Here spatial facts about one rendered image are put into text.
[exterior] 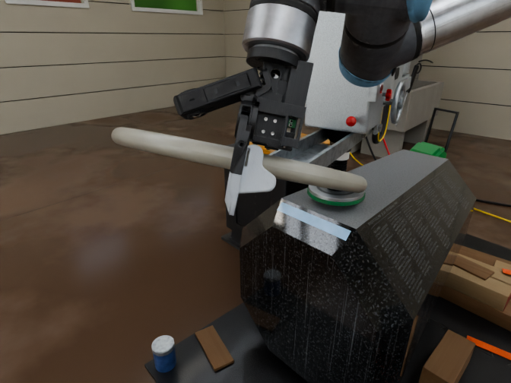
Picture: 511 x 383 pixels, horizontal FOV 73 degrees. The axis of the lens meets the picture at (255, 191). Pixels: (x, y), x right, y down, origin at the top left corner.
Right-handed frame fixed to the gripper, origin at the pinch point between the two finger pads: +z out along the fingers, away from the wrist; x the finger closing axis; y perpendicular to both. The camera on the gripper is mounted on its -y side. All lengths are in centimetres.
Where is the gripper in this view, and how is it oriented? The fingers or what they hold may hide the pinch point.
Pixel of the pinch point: (229, 201)
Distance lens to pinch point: 46.6
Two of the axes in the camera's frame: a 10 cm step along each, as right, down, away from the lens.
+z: -2.0, 9.8, 0.7
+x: -0.2, -0.8, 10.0
